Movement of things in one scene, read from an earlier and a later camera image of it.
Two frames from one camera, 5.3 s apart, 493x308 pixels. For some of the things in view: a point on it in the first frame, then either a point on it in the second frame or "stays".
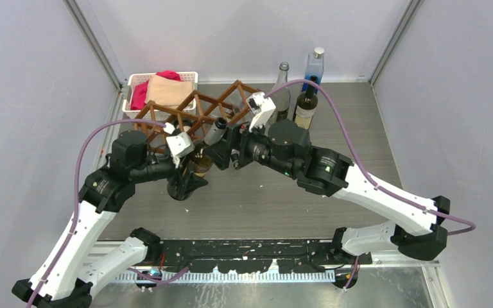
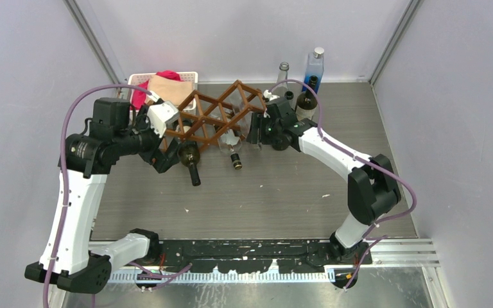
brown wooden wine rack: x=191 y=115 stays
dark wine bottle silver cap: x=201 y=162 to x=288 y=96
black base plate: x=255 y=256 stays
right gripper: x=219 y=153 to x=259 y=120
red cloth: x=138 y=94 stays
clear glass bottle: x=282 y=99 stays
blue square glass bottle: x=315 y=67 stays
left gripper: x=189 y=181 to x=161 y=160
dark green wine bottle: x=306 y=104 stays
